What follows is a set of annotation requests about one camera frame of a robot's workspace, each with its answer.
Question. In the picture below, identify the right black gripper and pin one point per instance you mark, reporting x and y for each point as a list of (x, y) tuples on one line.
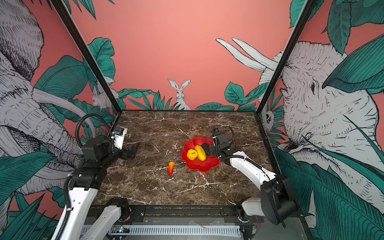
[(212, 151)]

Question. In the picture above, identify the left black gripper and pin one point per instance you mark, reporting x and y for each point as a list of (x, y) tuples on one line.
[(125, 155)]

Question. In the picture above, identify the red flower-shaped fruit bowl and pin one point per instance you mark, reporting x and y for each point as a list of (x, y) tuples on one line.
[(201, 166)]

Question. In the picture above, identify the yellow fake mango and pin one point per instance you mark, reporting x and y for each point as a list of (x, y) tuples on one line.
[(200, 153)]

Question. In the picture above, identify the yellow fake apple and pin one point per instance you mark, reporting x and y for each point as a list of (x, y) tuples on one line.
[(192, 154)]

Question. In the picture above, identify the orange red fake carrot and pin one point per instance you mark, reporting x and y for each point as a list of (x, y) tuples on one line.
[(171, 167)]

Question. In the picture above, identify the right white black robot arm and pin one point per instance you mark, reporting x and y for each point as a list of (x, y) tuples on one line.
[(277, 200)]

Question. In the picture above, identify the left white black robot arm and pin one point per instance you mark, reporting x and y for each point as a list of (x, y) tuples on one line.
[(82, 186)]

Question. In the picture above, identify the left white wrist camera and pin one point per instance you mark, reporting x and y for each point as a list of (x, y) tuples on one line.
[(119, 135)]

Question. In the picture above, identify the black front mounting rail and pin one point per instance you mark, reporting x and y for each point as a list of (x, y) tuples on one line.
[(227, 213)]

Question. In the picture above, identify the white slotted cable duct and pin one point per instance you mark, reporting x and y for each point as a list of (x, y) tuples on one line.
[(166, 230)]

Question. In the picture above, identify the left black frame post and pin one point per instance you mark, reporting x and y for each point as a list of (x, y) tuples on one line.
[(64, 14)]

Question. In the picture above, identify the black frame post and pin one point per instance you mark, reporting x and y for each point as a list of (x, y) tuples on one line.
[(304, 16), (64, 14)]

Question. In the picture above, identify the right black frame post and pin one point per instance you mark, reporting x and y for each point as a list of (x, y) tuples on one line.
[(304, 16)]

